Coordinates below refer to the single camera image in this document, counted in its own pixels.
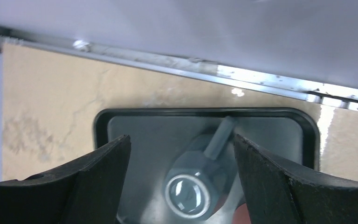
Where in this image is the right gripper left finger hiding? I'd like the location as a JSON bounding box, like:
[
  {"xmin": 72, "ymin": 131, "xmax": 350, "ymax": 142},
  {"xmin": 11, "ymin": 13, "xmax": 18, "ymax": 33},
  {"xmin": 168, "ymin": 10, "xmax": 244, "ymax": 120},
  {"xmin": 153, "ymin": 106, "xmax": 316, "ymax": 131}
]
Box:
[{"xmin": 0, "ymin": 135, "xmax": 131, "ymax": 224}]

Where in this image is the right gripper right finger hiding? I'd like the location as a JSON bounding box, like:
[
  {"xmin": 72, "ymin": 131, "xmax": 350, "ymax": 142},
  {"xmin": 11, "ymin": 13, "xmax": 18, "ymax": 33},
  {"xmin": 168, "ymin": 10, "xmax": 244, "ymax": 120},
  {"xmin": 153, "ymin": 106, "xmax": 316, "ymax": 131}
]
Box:
[{"xmin": 234, "ymin": 135, "xmax": 358, "ymax": 224}]

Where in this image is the dark grey faceted mug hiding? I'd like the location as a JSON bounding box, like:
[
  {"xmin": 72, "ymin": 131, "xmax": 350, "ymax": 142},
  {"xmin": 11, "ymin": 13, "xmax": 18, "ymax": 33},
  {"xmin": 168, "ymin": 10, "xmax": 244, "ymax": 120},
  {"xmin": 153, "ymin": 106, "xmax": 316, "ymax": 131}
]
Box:
[{"xmin": 162, "ymin": 116, "xmax": 236, "ymax": 221}]

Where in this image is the pink mug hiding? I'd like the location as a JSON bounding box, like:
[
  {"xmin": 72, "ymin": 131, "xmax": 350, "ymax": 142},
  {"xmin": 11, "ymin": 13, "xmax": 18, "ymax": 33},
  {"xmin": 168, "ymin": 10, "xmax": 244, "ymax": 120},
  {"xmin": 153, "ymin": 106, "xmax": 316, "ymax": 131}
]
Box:
[{"xmin": 232, "ymin": 203, "xmax": 251, "ymax": 224}]

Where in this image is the black tray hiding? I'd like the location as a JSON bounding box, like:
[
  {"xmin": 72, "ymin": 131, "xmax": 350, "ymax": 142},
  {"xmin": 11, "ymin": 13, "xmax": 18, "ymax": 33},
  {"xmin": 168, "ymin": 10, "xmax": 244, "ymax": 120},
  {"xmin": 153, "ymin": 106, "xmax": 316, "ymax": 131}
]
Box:
[{"xmin": 94, "ymin": 107, "xmax": 320, "ymax": 224}]

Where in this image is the aluminium frame rail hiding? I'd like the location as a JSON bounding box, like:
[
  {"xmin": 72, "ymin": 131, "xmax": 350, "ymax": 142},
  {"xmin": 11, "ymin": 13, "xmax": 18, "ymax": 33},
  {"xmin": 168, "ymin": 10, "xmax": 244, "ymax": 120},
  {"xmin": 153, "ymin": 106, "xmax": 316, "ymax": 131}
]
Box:
[{"xmin": 0, "ymin": 26, "xmax": 358, "ymax": 111}]

